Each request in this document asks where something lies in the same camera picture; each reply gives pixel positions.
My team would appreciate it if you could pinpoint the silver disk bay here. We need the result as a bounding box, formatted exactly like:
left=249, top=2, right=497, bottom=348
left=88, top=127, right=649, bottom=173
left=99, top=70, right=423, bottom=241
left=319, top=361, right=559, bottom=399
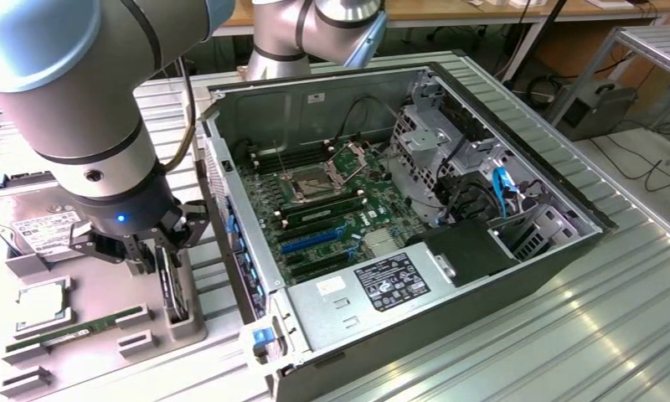
left=488, top=208, right=587, bottom=260

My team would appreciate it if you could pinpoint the green motherboard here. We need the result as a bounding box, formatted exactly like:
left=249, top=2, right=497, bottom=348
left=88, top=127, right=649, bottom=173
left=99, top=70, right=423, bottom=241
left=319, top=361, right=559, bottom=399
left=232, top=137, right=443, bottom=286

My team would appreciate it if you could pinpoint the metal socket cover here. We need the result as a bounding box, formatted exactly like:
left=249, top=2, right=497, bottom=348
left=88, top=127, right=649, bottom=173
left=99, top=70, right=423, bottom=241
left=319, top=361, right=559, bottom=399
left=324, top=141, right=371, bottom=186

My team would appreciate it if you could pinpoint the silver hard disk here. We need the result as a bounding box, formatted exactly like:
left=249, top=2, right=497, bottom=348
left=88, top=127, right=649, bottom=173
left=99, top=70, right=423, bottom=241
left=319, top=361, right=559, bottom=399
left=0, top=179, right=100, bottom=263

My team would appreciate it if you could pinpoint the thin metal locking lever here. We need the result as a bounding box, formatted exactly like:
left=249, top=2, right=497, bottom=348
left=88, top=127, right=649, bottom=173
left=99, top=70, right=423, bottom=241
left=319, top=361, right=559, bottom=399
left=277, top=142, right=293, bottom=182

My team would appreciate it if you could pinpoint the green RAM stick installed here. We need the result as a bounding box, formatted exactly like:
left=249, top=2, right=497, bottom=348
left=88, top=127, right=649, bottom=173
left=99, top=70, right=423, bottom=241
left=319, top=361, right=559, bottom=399
left=281, top=196, right=365, bottom=230

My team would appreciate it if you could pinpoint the CPU socket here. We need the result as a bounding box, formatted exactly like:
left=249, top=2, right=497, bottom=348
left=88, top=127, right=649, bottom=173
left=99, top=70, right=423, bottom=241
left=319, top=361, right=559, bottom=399
left=281, top=167, right=343, bottom=207

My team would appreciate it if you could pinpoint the silver CPU chip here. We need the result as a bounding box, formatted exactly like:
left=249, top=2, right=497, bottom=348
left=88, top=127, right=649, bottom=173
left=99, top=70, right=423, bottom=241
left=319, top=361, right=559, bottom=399
left=15, top=284, right=72, bottom=332

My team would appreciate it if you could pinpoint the silver perforated drive cage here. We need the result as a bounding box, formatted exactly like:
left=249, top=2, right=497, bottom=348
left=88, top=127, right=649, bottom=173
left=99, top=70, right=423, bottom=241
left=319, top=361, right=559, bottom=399
left=389, top=102, right=472, bottom=211

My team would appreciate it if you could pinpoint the black expansion slot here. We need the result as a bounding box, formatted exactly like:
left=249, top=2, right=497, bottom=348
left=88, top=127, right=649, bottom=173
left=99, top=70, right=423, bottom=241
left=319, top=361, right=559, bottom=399
left=287, top=246, right=363, bottom=281
left=275, top=217, right=343, bottom=245

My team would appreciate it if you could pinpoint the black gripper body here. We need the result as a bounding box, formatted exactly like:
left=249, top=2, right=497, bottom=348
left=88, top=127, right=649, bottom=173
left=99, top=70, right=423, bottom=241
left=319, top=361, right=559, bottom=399
left=69, top=165, right=191, bottom=264

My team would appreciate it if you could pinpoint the black graphics card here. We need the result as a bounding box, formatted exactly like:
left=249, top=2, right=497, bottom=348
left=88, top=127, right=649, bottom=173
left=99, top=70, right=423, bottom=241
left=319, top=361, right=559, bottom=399
left=155, top=245, right=195, bottom=326

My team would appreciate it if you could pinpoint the black RAM slot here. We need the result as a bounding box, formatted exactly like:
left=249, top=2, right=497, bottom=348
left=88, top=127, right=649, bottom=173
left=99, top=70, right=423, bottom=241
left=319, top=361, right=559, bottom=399
left=255, top=152, right=332, bottom=176
left=252, top=145, right=328, bottom=167

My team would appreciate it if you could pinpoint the black equipment box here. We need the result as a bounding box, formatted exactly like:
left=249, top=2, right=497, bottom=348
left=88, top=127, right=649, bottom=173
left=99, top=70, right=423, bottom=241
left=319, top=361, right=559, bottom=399
left=556, top=82, right=640, bottom=142

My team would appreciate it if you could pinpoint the silver chipset heat sink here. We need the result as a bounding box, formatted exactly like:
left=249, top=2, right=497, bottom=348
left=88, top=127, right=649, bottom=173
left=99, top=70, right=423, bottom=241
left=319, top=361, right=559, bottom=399
left=364, top=232, right=404, bottom=257

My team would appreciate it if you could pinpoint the blue expansion slot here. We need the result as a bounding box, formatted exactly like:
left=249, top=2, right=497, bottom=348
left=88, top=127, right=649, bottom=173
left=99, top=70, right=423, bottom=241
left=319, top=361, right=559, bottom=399
left=279, top=229, right=343, bottom=255

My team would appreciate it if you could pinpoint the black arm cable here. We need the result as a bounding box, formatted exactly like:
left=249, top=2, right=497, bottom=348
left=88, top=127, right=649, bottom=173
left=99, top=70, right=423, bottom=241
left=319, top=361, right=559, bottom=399
left=164, top=54, right=199, bottom=173

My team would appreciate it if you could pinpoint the green RAM stick loose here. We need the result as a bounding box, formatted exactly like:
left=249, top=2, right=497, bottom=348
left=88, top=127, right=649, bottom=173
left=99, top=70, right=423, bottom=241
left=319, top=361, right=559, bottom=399
left=4, top=308, right=141, bottom=353

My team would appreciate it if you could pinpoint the black cable on table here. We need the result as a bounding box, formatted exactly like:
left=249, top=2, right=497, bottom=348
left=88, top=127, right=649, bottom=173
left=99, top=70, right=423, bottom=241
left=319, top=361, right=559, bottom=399
left=585, top=137, right=670, bottom=194

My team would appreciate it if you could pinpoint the blue flat wire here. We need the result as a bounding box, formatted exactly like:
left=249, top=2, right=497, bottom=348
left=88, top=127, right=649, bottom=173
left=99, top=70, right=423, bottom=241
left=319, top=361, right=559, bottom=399
left=493, top=166, right=519, bottom=221

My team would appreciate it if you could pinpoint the grey parts rack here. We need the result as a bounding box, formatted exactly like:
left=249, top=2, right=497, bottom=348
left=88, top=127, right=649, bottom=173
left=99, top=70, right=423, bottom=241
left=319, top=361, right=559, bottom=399
left=0, top=246, right=209, bottom=399

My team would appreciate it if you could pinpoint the grey power supply unit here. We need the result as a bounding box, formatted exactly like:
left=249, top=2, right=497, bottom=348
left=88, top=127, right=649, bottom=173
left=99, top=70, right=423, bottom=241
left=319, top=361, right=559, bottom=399
left=284, top=242, right=463, bottom=353

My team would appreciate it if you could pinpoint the black plastic fan shroud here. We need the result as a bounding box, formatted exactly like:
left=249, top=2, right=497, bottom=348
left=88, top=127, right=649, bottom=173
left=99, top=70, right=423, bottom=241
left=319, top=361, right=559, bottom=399
left=404, top=219, right=523, bottom=289

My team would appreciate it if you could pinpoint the black looped wire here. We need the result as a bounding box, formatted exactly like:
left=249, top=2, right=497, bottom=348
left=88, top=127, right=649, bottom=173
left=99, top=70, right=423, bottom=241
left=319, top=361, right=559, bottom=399
left=337, top=95, right=396, bottom=146

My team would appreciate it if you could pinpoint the aluminium frame table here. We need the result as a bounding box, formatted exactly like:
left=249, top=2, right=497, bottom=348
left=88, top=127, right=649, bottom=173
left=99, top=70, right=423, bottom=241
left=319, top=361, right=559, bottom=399
left=549, top=25, right=670, bottom=127

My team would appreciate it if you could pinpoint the black wire bundle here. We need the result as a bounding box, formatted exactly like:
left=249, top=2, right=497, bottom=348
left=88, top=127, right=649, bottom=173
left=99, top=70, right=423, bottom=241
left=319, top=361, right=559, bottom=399
left=439, top=171, right=505, bottom=224

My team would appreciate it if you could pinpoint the black open PC case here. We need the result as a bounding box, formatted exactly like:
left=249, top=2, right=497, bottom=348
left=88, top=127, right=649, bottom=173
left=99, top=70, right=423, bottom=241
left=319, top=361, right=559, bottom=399
left=197, top=60, right=620, bottom=402

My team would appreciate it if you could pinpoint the wooden desk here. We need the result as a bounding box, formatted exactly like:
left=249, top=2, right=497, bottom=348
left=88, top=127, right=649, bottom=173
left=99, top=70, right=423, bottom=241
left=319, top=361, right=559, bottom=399
left=221, top=0, right=670, bottom=29

